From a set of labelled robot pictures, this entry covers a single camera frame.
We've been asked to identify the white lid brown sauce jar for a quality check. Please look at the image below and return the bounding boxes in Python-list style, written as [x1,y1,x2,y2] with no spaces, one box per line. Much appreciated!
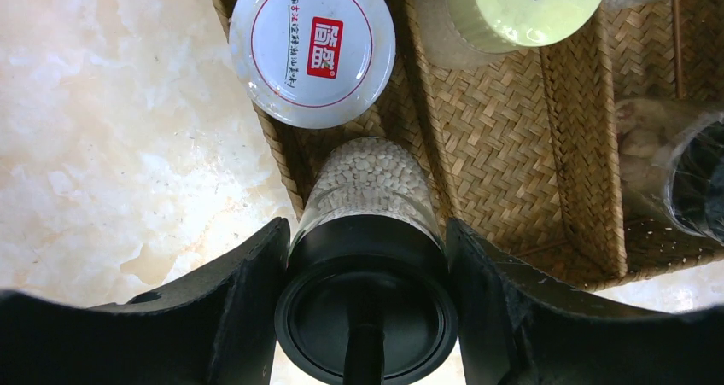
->
[229,0,396,129]

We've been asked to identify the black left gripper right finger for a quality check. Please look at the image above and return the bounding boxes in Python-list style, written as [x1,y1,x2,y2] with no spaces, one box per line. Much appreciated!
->
[447,219,723,384]

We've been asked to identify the yellow cap clear bottle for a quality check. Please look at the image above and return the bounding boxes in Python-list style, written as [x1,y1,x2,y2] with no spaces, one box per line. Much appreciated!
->
[413,0,602,70]

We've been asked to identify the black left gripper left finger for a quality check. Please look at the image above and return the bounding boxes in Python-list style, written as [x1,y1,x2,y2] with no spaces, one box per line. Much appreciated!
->
[1,218,290,384]

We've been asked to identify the black lid pepper shaker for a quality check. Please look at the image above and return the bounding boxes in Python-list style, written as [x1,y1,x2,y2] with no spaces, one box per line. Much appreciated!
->
[615,97,723,242]

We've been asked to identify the woven bamboo divided tray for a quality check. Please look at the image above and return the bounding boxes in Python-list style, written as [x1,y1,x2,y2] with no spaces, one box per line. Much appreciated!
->
[201,0,724,293]

